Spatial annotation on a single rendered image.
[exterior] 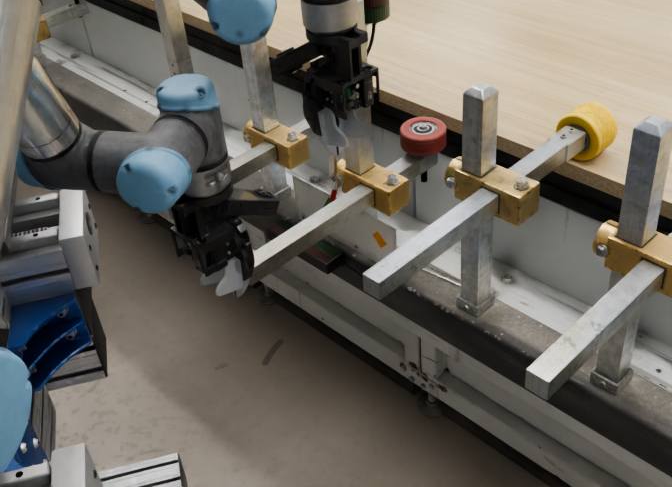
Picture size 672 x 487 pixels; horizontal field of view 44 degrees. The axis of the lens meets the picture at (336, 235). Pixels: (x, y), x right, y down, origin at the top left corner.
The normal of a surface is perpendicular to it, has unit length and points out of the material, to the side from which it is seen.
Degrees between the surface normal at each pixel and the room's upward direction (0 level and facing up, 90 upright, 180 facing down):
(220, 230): 0
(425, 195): 90
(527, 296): 0
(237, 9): 90
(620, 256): 90
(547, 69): 0
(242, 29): 90
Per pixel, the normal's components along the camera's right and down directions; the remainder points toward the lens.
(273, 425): -0.08, -0.79
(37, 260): 0.24, 0.58
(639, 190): -0.71, 0.47
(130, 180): -0.22, 0.62
